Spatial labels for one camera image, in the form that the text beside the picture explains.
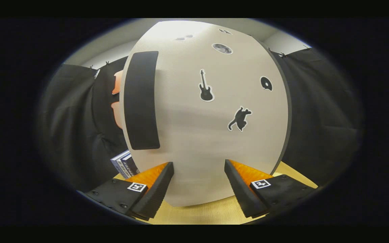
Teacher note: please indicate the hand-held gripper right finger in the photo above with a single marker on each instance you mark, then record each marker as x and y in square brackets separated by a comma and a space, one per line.
[238, 189]

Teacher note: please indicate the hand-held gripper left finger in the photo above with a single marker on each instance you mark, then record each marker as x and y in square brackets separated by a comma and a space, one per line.
[159, 189]

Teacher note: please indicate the beige cabinet door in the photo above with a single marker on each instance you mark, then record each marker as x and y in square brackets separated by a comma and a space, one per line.
[198, 141]

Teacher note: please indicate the white spine book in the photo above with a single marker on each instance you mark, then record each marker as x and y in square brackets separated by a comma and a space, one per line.
[123, 166]

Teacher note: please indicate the blue spine book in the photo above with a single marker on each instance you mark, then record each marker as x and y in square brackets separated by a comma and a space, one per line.
[116, 164]

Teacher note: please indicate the black backdrop cloth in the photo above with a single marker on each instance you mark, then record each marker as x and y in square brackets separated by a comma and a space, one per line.
[316, 118]

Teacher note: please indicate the white paper tag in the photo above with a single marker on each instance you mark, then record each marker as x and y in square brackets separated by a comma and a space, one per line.
[96, 73]

